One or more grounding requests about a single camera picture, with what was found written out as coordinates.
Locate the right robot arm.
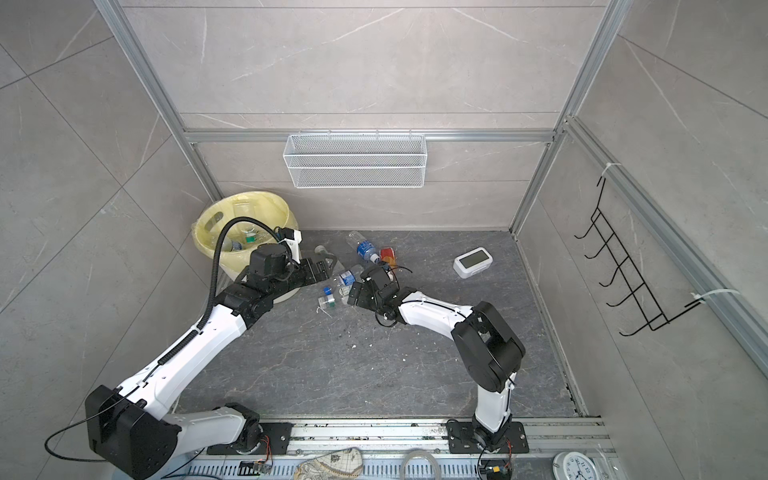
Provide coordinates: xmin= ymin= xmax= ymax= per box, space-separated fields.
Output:
xmin=347 ymin=264 xmax=526 ymax=452

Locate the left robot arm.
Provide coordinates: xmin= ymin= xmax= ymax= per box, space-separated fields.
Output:
xmin=83 ymin=216 xmax=329 ymax=479

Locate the white bin with yellow liner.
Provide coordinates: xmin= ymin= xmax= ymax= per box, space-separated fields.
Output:
xmin=192 ymin=191 xmax=299 ymax=281

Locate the small clear bottle white cap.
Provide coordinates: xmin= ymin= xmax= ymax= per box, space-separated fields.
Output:
xmin=314 ymin=245 xmax=336 ymax=258

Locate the crushed clear bottle blue band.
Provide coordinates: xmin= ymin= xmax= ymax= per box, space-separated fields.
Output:
xmin=334 ymin=264 xmax=363 ymax=288

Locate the clear bottle green white label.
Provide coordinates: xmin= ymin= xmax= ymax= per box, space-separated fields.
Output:
xmin=318 ymin=286 xmax=351 ymax=311

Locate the orange red bottle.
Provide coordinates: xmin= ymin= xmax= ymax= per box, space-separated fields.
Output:
xmin=380 ymin=247 xmax=397 ymax=268

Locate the white digital clock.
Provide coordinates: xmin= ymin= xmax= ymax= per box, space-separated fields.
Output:
xmin=453 ymin=247 xmax=493 ymax=279

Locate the white tape roll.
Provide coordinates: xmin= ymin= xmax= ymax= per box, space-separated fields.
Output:
xmin=398 ymin=450 xmax=443 ymax=480

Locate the patterned cloth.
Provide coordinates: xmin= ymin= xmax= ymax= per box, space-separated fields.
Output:
xmin=293 ymin=448 xmax=364 ymax=480

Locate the white round analog clock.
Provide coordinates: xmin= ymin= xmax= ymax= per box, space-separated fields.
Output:
xmin=552 ymin=451 xmax=601 ymax=480

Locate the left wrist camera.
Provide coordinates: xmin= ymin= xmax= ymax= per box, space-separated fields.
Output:
xmin=277 ymin=227 xmax=302 ymax=264

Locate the white wire mesh basket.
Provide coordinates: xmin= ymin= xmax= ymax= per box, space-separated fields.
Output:
xmin=283 ymin=133 xmax=428 ymax=189

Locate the black wire hook rack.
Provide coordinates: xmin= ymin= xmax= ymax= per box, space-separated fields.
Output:
xmin=573 ymin=177 xmax=739 ymax=338

